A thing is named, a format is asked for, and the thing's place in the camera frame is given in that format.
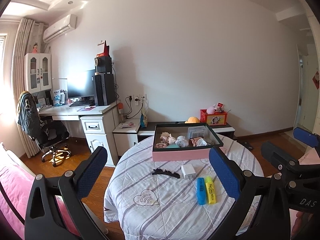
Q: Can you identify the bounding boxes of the yellow highlighter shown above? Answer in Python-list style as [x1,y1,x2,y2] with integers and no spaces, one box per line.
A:
[204,176,217,204]

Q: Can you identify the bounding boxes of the blue highlighter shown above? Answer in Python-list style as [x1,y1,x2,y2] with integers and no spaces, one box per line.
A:
[196,178,206,205]

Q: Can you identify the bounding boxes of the clear plastic swab box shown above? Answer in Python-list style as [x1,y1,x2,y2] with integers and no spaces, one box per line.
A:
[188,126,207,139]

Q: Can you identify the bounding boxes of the white unicorn toy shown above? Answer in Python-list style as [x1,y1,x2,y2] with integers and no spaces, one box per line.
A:
[175,139,189,148]

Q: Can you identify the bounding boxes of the pig figurine toy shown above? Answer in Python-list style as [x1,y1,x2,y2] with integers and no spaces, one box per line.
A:
[168,134,176,145]

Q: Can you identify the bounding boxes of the baby doll blue clothes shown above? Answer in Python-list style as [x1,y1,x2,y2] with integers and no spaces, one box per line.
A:
[160,132,170,142]

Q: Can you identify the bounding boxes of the white round piggy bank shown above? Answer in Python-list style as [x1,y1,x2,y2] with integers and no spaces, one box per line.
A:
[176,135,185,140]

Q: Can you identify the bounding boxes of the person's hand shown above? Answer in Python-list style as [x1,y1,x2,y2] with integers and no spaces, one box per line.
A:
[291,211,312,237]

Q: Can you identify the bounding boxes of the white door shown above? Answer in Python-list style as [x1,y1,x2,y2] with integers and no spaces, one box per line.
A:
[295,44,319,132]

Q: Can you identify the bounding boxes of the pink sofa cushion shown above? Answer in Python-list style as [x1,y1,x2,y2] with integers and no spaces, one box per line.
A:
[0,144,81,240]

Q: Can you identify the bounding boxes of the white charger adapter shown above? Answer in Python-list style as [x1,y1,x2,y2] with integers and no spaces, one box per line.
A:
[181,164,196,179]

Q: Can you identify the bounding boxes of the rose gold cup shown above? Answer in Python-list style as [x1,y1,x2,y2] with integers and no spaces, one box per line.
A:
[189,137,201,147]

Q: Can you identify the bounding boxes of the red toy crate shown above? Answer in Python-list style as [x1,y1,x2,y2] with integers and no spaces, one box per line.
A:
[200,109,228,126]

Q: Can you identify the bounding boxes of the black office chair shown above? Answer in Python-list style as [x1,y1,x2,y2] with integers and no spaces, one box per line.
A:
[17,91,72,167]

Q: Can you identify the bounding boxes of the pink plush in crate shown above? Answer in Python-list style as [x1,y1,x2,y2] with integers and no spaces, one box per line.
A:
[206,106,215,115]

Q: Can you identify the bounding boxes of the pink storage box green rim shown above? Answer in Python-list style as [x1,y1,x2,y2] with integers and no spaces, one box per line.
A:
[152,123,223,161]

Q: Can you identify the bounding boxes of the yellow octopus plush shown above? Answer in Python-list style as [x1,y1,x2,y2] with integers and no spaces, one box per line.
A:
[185,116,200,124]

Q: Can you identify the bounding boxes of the black hair clip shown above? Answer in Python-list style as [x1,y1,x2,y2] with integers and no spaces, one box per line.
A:
[152,168,181,179]

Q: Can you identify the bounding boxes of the pink block toy house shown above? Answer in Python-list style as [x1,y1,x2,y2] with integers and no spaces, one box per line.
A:
[155,142,167,148]

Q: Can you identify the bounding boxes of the white striped quilt cover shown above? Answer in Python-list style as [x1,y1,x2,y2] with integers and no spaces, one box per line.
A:
[103,133,266,240]

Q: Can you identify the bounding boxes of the white desk with drawers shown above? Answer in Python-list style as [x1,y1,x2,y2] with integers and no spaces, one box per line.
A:
[40,102,119,167]

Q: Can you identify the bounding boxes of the low white black cabinet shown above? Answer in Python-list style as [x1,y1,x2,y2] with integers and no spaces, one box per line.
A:
[113,119,237,157]

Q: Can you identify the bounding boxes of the computer monitor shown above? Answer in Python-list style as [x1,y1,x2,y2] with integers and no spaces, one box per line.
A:
[67,69,95,98]

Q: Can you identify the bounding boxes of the black computer tower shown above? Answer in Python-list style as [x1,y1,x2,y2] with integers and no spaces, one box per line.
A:
[93,73,116,106]

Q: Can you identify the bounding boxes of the white glass door cabinet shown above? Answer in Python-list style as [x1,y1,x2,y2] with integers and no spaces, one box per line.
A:
[24,53,52,94]

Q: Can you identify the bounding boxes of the black speaker box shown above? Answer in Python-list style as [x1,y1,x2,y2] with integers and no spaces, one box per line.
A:
[94,56,112,73]

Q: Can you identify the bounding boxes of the white air conditioner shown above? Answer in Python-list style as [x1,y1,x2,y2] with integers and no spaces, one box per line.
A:
[43,14,77,43]

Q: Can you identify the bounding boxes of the wall power sockets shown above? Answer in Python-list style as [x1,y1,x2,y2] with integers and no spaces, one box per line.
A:
[127,94,146,101]

